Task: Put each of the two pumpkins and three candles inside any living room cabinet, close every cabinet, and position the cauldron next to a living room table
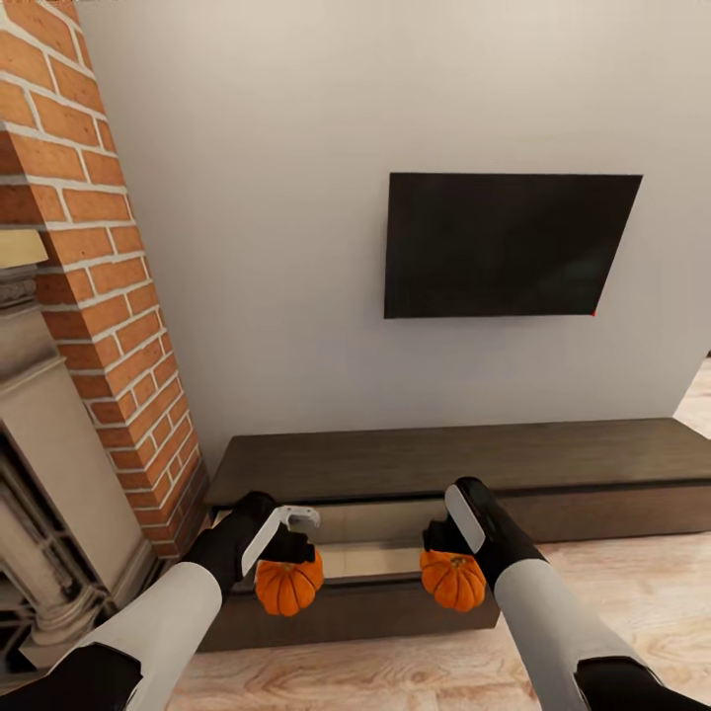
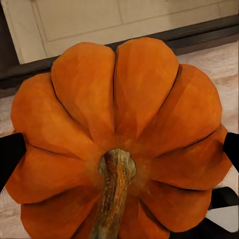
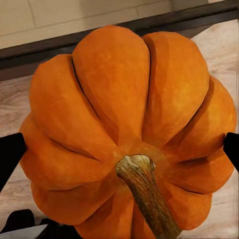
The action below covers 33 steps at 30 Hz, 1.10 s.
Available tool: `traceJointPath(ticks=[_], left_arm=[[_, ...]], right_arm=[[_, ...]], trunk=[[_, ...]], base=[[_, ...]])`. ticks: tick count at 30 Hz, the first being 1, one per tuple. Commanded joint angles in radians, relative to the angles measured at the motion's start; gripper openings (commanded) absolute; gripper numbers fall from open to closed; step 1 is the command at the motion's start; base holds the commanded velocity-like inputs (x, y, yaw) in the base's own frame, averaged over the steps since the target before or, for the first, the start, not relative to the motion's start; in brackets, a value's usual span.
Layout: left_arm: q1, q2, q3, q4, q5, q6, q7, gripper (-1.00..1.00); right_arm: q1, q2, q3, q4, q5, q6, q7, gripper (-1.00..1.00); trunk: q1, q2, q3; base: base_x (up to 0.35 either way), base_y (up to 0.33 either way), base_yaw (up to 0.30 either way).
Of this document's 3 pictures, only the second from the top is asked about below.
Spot pumpkin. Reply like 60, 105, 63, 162
5, 37, 233, 239

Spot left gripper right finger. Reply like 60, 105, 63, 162
223, 132, 239, 173

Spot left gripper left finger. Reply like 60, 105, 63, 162
0, 132, 26, 192

